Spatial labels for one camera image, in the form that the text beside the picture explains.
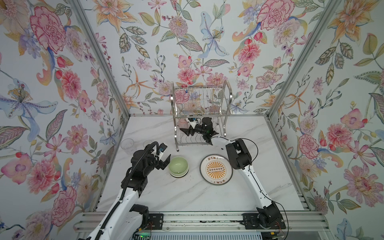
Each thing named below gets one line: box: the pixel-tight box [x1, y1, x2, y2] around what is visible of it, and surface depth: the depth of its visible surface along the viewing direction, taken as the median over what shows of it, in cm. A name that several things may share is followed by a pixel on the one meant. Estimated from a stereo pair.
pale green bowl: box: [168, 156, 190, 178], surface depth 88 cm
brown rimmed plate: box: [199, 154, 234, 186], surface depth 92 cm
